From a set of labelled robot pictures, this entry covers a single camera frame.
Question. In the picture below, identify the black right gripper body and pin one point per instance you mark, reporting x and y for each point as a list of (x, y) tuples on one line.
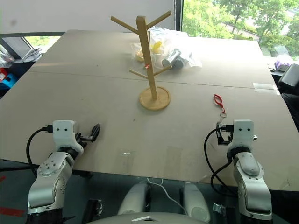
[(223, 141)]

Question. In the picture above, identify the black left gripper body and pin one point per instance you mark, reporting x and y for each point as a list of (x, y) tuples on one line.
[(83, 138)]

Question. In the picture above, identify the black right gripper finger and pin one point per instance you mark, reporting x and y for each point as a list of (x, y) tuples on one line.
[(218, 129), (230, 136)]

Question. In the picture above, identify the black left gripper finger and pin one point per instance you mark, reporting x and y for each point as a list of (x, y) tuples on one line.
[(97, 131), (93, 135)]

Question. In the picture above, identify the clear tape strip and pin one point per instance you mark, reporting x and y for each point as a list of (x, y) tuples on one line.
[(265, 86)]

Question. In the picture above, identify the white rounded robot leg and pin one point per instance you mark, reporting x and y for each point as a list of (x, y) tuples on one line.
[(134, 198), (195, 200)]

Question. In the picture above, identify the black office chair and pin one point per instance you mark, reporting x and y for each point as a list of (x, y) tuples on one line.
[(289, 93)]

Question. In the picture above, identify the plastic bag with grey cylinders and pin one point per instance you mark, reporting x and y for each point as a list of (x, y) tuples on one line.
[(177, 59)]

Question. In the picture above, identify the wooden tree hanger stand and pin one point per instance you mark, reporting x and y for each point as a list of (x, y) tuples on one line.
[(147, 58)]

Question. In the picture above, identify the purple box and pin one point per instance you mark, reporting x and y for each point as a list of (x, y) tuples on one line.
[(282, 63)]

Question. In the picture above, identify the white crumpled cloth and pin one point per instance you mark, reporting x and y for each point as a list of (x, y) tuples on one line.
[(32, 54)]

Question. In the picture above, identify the red and blue clutter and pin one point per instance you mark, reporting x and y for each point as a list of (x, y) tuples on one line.
[(5, 75)]

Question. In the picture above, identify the red floor tape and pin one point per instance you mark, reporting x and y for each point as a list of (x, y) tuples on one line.
[(11, 211)]

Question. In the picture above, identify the plastic bag with yellow items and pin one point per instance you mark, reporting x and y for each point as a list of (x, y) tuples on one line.
[(157, 40)]

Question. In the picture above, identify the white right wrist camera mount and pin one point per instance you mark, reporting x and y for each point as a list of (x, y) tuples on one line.
[(243, 133)]

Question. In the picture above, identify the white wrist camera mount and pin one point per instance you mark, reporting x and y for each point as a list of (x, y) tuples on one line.
[(62, 130), (243, 133)]

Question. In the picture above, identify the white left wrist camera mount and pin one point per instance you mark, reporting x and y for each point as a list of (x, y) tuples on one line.
[(62, 130)]

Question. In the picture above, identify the small metal bracket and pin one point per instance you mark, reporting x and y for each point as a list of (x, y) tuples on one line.
[(219, 208)]

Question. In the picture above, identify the black window frame post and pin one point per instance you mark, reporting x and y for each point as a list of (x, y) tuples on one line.
[(178, 14)]

